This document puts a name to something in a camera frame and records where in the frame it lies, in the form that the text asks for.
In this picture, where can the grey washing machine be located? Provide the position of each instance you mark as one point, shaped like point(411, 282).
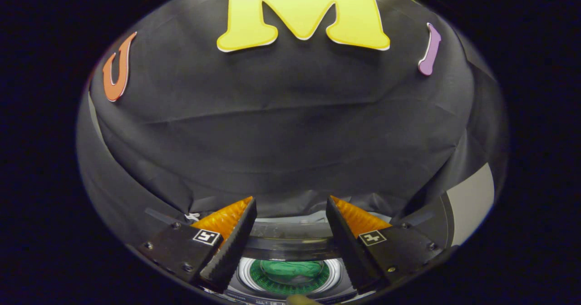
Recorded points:
point(336, 271)

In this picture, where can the black backdrop cloth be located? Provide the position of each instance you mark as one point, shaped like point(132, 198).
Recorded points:
point(290, 137)

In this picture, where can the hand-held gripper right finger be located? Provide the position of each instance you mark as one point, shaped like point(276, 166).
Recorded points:
point(352, 250)

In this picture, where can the green shirt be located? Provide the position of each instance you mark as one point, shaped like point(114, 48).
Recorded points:
point(290, 271)

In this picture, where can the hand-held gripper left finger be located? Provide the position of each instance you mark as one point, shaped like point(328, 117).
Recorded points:
point(229, 250)

